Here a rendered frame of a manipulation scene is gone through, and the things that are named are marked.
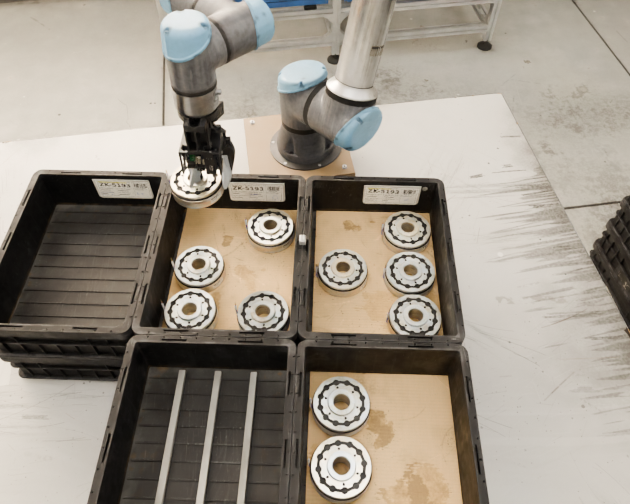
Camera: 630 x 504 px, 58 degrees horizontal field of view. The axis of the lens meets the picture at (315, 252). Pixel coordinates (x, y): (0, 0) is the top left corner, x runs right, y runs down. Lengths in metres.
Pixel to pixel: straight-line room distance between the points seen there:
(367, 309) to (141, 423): 0.48
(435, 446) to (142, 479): 0.51
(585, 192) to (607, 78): 0.86
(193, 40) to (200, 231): 0.52
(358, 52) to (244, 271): 0.51
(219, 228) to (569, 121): 2.13
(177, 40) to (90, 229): 0.61
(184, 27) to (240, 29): 0.10
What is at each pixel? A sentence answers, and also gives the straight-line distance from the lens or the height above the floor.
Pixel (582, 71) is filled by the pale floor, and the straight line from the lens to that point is 3.41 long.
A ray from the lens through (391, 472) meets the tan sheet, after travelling 1.04.
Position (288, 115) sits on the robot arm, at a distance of 1.39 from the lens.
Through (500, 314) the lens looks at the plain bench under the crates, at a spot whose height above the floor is 0.70.
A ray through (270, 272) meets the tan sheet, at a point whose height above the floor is 0.83.
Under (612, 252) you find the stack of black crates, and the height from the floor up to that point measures 0.30.
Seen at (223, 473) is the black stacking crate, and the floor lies 0.83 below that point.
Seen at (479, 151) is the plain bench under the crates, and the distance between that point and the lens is 1.70.
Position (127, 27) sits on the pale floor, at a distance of 3.60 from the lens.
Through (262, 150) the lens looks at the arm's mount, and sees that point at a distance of 1.50.
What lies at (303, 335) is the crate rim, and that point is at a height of 0.93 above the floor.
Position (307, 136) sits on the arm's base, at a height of 0.88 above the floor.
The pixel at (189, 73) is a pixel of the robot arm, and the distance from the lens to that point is 0.93.
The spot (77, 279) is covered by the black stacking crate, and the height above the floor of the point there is 0.83.
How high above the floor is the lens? 1.83
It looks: 54 degrees down
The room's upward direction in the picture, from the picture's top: straight up
